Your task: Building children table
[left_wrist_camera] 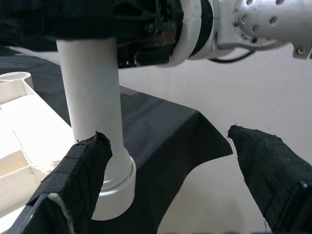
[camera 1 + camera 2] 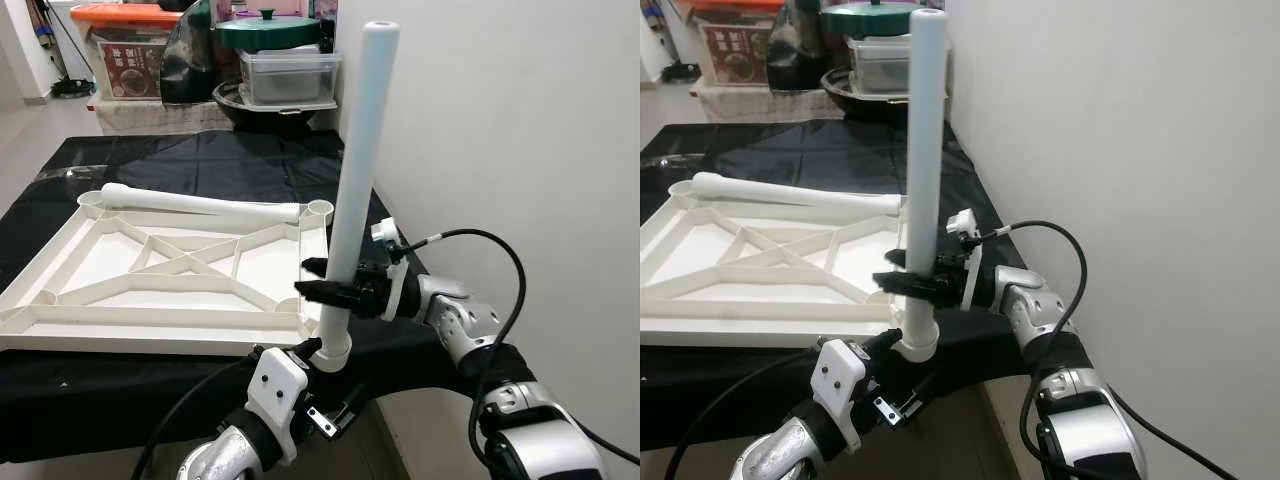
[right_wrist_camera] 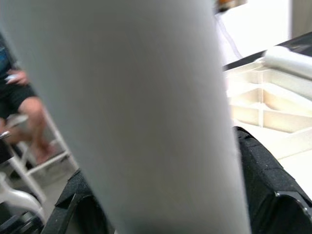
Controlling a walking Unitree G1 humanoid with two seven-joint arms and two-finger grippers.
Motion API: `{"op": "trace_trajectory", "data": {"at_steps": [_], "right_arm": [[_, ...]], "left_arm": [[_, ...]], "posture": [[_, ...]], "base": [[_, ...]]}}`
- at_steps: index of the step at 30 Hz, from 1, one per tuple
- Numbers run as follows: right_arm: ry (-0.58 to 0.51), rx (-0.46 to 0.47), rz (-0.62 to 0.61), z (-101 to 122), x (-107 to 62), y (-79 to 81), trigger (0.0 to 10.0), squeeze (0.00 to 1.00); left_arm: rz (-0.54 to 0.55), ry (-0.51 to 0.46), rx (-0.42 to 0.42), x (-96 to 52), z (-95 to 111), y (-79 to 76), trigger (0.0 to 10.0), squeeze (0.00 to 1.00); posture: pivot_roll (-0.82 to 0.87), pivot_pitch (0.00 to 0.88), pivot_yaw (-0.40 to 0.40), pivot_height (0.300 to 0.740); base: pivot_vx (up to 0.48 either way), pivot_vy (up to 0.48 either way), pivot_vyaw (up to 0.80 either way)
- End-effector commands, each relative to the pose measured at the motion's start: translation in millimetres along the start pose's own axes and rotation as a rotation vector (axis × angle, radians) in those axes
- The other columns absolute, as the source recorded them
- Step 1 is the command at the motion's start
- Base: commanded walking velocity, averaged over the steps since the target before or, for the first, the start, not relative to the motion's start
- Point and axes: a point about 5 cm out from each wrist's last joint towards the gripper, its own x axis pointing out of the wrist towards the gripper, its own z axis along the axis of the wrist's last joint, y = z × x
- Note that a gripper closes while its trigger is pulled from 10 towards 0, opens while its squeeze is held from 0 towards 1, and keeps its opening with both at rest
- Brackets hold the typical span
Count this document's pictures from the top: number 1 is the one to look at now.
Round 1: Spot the white plastic table top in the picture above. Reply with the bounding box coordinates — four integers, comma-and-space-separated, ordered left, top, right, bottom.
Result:
0, 72, 137, 221

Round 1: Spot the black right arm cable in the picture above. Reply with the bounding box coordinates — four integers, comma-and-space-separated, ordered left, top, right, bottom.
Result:
207, 47, 255, 63

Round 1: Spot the white plastic table leg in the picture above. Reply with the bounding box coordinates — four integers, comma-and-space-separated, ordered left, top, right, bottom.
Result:
55, 38, 134, 190

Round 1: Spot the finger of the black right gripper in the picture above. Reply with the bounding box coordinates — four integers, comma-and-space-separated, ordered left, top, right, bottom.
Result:
0, 0, 118, 53

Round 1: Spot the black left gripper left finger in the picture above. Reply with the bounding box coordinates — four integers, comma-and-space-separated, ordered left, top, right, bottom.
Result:
7, 131, 113, 234

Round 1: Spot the black tablecloth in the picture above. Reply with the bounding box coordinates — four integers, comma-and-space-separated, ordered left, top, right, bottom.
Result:
0, 46, 234, 234

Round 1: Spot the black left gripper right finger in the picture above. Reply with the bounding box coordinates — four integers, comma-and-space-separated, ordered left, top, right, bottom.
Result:
226, 124, 312, 234

